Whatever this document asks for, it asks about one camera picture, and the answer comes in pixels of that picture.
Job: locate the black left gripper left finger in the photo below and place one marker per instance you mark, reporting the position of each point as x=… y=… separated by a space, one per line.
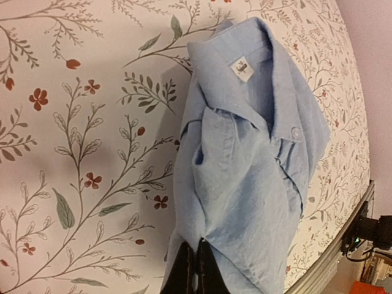
x=181 y=276

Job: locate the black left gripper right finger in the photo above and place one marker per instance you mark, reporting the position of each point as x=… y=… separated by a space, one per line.
x=209 y=278

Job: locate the light blue long sleeve shirt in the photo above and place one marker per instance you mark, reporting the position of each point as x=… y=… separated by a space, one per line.
x=251 y=138

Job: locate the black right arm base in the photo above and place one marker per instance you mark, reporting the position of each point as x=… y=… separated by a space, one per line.
x=378 y=232

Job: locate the orange object under table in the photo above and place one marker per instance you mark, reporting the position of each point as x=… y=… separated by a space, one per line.
x=363 y=288

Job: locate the floral patterned table cloth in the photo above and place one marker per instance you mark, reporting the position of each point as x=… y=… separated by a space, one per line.
x=92 y=97

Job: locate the aluminium front rail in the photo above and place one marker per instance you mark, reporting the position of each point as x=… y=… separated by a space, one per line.
x=318 y=276

